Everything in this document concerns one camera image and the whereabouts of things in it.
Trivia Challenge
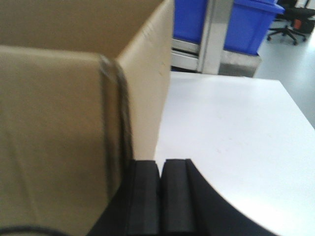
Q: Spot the black office chair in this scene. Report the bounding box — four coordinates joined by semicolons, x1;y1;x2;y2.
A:
266;7;315;46

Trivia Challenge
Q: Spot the black cable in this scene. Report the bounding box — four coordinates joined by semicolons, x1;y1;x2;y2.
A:
0;224;65;236

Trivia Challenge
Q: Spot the brown cardboard box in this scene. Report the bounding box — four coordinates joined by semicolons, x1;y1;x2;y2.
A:
0;0;174;236

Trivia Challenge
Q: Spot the steel shelf frame post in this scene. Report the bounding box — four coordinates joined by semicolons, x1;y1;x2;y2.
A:
171;0;261;77

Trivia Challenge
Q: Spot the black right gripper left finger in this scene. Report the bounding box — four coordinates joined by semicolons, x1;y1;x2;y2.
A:
91;160;160;236

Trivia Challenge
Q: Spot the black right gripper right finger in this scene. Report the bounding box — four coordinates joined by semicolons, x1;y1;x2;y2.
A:
161;159;272;236

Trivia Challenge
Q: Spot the blue bin on shelf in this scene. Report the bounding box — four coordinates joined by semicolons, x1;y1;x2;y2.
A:
173;0;208;44
224;0;284;56

